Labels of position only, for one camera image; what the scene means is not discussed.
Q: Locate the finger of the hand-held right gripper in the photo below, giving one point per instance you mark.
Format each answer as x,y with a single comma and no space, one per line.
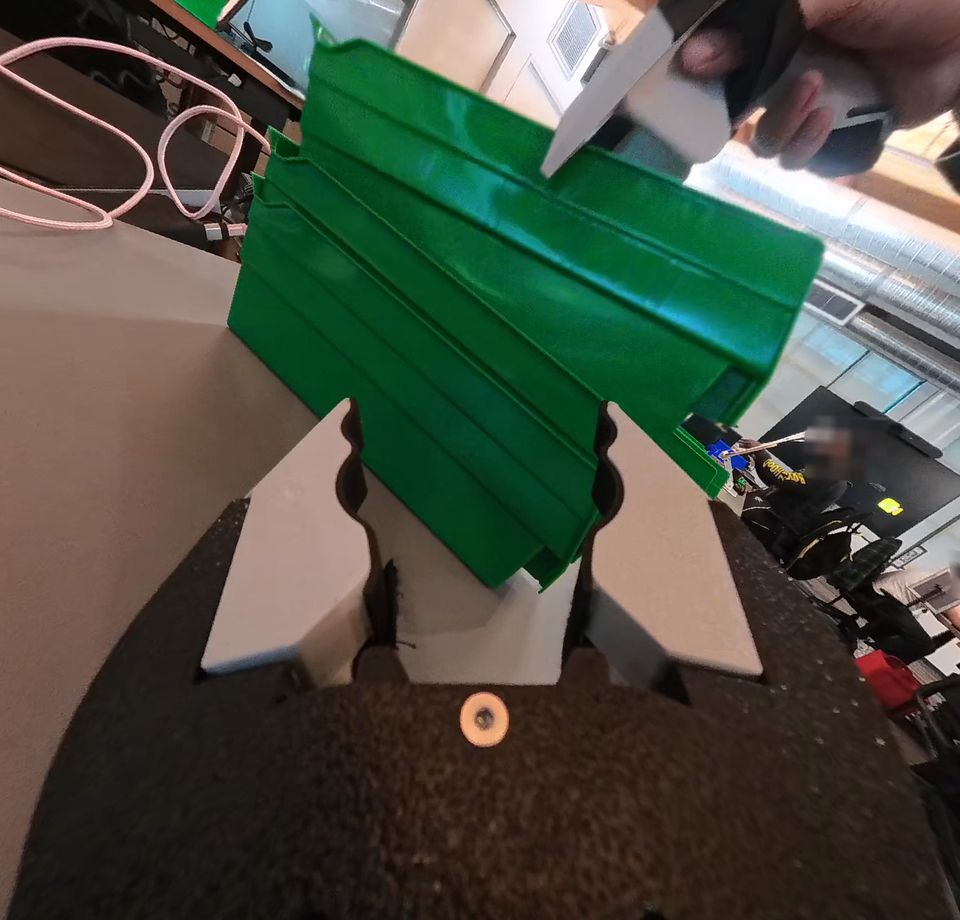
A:
600,95

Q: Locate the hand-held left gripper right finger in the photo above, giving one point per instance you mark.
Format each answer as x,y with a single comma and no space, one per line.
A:
667,582

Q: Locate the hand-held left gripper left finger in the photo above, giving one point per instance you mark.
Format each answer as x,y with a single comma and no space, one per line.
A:
277,582

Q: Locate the white door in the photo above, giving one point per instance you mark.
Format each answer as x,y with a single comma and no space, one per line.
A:
534,95
450,20

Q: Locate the black office chair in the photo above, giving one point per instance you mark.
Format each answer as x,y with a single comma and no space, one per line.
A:
825,545

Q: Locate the red bag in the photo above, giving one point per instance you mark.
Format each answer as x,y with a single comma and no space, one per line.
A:
889,680

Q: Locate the brown office desk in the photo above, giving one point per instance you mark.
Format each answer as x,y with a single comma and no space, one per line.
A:
225,50

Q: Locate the wall vent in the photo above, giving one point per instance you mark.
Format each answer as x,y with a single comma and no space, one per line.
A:
574,35

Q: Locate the silver air duct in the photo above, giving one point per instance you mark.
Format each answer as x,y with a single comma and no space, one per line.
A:
862,237

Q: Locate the black wall screen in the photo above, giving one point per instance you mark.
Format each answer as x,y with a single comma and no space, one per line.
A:
907,477

